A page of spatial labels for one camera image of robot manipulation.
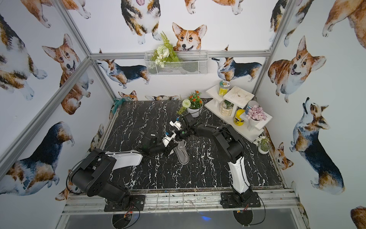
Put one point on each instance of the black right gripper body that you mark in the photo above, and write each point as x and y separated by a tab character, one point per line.
185	129

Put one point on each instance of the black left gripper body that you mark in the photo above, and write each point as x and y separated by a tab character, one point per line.
170	144

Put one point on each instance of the grey canvas sneaker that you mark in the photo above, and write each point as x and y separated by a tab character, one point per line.
183	159

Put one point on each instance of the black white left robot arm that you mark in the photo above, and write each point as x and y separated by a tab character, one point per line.
92	175

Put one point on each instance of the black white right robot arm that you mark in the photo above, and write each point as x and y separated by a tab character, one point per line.
228	143

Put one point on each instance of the white potted red flowers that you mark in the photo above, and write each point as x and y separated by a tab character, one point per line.
193	104

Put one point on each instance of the woven basket with plant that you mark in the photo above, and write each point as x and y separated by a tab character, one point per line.
226	108

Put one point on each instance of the yellow container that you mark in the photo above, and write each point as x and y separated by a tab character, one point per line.
237	118

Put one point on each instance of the green lidded jar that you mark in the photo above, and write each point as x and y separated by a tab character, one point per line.
224	87

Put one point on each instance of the green cloth ribbon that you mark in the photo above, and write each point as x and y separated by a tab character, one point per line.
117	103

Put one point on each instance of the blue grey tin can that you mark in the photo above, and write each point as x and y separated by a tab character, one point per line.
250	105

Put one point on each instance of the pink flowers white pot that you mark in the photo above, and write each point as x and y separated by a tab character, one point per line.
256	115

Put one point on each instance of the green white artificial flowers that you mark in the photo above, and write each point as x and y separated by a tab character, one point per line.
164	54

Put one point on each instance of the small white potted plant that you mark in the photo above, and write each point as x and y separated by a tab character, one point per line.
262	142

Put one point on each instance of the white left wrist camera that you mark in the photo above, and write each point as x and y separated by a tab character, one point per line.
169	136

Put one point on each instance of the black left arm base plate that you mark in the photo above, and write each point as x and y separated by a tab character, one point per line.
129	203

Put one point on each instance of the white wire wall basket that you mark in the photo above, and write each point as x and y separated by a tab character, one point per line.
191	63

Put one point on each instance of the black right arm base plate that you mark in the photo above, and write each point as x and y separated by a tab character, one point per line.
231	200

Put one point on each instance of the aluminium frame rail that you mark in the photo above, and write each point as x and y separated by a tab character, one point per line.
182	202

